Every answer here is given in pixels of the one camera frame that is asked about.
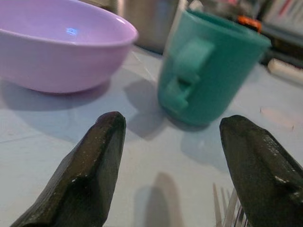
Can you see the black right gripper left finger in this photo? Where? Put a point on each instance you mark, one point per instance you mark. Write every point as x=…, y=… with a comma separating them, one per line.
x=85, y=175

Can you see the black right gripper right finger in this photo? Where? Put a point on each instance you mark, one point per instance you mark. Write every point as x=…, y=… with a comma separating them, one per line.
x=262, y=172

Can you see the silver metal fork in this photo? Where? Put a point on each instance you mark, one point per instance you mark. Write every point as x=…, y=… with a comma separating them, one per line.
x=227, y=208

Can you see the teal plastic mug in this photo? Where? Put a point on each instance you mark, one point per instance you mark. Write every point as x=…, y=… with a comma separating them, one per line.
x=208, y=71

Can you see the purple plastic bowl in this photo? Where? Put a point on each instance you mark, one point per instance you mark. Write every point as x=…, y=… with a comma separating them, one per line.
x=56, y=45

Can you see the stainless steel canister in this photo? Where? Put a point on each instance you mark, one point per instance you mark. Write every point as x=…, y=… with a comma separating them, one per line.
x=151, y=21

